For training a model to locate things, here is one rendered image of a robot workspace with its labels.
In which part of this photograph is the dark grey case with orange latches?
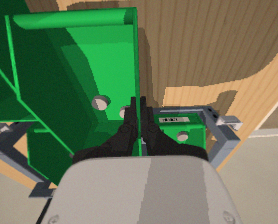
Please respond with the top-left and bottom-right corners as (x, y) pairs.
(36, 198), (52, 224)

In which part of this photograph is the green bin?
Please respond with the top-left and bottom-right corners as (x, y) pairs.
(153, 113), (206, 150)
(7, 8), (142, 156)
(27, 122), (72, 186)
(0, 0), (38, 122)

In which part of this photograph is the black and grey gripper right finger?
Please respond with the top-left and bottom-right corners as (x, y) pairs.
(140, 96), (209, 162)

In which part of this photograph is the grey metal shelf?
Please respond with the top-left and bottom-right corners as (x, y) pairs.
(0, 106), (243, 200)

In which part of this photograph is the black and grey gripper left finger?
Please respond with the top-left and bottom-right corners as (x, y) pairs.
(72, 97), (138, 165)

